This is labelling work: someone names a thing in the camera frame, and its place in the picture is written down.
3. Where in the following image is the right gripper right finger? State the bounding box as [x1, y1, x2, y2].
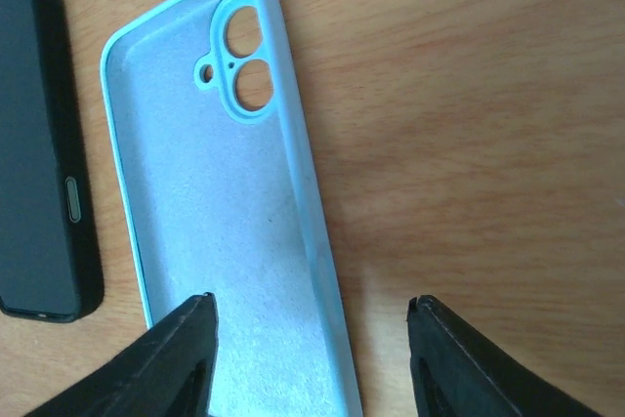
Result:
[407, 295, 598, 416]

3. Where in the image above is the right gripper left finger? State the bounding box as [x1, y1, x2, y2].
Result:
[28, 293, 218, 416]

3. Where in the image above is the black phone case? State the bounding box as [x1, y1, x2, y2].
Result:
[0, 0, 106, 324]

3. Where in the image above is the light blue phone case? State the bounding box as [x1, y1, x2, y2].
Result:
[100, 0, 362, 416]

